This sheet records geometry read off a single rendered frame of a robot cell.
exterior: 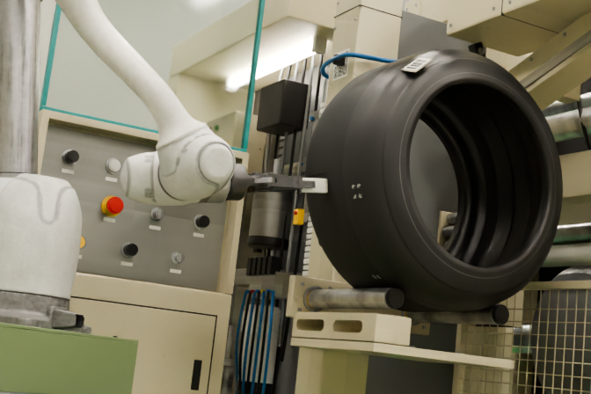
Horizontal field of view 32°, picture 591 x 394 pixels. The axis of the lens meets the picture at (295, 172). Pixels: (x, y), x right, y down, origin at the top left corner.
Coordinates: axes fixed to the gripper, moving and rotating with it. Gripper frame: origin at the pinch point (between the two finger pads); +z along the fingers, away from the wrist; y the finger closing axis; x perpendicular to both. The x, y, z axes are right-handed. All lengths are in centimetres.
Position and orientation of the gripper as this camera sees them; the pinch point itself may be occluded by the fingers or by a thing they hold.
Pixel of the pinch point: (311, 185)
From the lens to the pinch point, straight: 217.6
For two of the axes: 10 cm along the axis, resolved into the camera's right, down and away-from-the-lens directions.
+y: -4.7, 1.1, 8.7
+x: 0.1, 9.9, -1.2
